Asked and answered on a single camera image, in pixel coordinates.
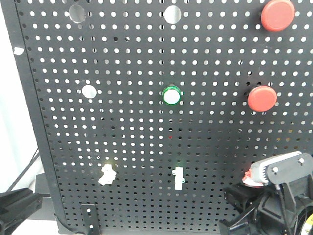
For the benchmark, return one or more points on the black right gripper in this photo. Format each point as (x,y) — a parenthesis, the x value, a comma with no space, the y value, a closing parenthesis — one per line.
(282,209)

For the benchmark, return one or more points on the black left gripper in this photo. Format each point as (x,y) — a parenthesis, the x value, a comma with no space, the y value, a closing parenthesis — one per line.
(15,207)

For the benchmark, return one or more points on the red rotary switch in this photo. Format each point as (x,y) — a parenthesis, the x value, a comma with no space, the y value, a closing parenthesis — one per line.
(248,181)

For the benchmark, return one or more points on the yellow rotary switch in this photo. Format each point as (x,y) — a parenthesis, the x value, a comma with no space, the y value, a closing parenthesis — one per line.
(109,175)

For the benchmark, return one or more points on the black open tray box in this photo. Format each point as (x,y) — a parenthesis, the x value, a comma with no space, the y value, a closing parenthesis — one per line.
(34,178)

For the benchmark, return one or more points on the lower red mushroom button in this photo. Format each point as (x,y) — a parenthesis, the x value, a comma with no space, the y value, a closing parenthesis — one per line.
(262,98)

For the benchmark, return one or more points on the red mushroom button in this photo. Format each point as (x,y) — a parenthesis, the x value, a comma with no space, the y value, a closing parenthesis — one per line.
(277,15)
(262,98)

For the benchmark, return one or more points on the green round push button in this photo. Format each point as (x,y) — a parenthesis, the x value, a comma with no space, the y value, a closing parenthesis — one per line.
(171,95)

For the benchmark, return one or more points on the black perforated pegboard panel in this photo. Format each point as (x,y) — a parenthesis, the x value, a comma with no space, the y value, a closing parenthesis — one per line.
(93,72)

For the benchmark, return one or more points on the upper red mushroom button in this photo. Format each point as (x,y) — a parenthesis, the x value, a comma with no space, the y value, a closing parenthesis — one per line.
(277,15)

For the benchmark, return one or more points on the left black clamp bracket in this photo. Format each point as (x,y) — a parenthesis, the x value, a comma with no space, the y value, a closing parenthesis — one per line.
(90,218)

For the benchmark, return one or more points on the white green rotary switch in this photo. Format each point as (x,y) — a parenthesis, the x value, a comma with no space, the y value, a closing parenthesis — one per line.
(179,178)

